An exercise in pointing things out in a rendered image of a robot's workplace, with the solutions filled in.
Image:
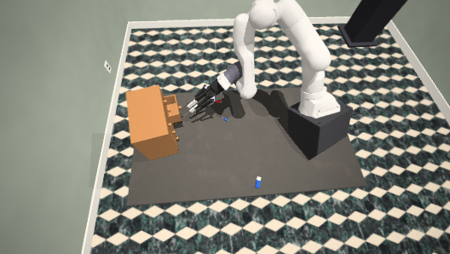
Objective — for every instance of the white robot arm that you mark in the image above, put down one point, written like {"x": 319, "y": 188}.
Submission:
{"x": 315, "y": 56}

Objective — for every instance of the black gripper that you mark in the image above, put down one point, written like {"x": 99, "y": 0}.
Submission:
{"x": 209, "y": 92}

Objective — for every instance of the wooden chest of drawers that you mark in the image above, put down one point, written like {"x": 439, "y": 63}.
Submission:
{"x": 148, "y": 127}

